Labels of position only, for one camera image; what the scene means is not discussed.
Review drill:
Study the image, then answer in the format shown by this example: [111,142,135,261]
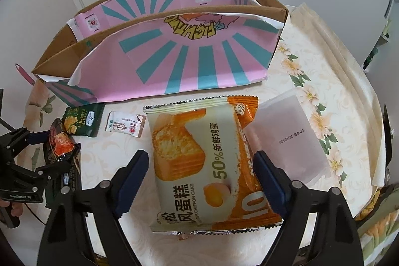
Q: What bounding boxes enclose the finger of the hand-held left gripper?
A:
[19,161,73,189]
[0,127,52,158]

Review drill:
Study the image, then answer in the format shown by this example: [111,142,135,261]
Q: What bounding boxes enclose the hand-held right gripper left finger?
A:
[37,150,149,266]

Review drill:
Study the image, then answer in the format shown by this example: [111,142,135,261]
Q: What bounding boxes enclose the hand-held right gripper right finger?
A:
[252,151,364,266]

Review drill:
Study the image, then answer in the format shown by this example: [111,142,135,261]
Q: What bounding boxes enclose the dark green snack packet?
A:
[47,143,83,192]

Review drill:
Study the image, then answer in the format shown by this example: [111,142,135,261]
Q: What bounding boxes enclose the green cracker packet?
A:
[61,104,105,138]

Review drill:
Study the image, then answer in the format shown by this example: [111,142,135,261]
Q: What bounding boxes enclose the white translucent packet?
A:
[243,89,331,187]

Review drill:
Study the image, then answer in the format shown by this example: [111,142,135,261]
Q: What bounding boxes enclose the small white sachet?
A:
[104,111,146,138]

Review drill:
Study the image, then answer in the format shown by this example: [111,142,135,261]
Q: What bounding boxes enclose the orange cake packet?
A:
[143,94,284,237]

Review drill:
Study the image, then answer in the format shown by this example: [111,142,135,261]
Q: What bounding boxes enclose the pink striped cardboard box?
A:
[31,0,290,107]

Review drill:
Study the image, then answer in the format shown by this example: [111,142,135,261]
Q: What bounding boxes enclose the person's left hand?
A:
[0,199,24,218]

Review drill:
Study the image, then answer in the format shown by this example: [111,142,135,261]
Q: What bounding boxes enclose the green patterned cloth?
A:
[352,185,399,266]

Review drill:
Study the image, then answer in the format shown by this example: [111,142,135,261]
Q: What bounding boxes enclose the floral tablecloth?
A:
[25,2,387,266]

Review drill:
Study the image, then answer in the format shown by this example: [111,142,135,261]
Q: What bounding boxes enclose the pink handled tool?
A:
[15,64,35,86]

